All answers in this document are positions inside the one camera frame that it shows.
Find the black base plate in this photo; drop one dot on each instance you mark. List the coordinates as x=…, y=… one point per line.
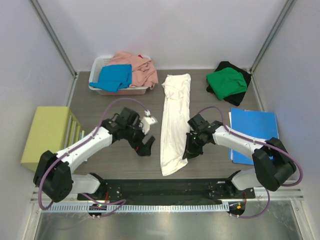
x=208, y=188

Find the yellow-green foam block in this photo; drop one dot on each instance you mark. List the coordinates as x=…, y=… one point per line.
x=53, y=128

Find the left aluminium frame post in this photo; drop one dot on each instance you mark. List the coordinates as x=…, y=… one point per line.
x=52, y=35

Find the white plastic laundry basket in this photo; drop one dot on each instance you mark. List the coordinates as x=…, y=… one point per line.
x=96, y=68

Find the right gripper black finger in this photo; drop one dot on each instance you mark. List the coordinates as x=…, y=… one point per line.
x=188, y=147
x=193, y=153

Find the white slotted cable duct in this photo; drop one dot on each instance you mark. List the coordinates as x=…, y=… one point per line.
x=90, y=207

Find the aluminium rail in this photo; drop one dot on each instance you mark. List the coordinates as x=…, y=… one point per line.
x=282, y=194

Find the pink t-shirt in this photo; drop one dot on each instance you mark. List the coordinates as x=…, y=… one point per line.
x=144, y=73

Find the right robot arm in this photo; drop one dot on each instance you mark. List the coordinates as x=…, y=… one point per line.
x=272, y=165

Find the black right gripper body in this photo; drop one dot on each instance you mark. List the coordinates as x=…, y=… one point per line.
x=197, y=142

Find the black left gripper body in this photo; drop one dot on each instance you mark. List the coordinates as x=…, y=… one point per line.
x=135, y=136

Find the aluminium frame post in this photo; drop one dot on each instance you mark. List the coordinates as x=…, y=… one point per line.
x=283, y=14
x=52, y=35

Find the right aluminium frame post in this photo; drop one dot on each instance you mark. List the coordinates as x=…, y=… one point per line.
x=283, y=14

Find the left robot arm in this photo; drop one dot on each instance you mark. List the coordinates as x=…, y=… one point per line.
x=55, y=176

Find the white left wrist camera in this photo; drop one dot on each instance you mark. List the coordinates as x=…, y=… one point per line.
x=147, y=121

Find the white printed t-shirt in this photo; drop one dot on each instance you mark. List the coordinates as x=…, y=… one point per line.
x=174, y=126

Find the blue folder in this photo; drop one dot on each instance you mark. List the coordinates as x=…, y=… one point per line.
x=257, y=124

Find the green t-shirt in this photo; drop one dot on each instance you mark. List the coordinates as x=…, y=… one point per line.
x=226, y=82

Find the blue t-shirt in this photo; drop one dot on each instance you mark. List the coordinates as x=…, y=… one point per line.
x=114, y=77

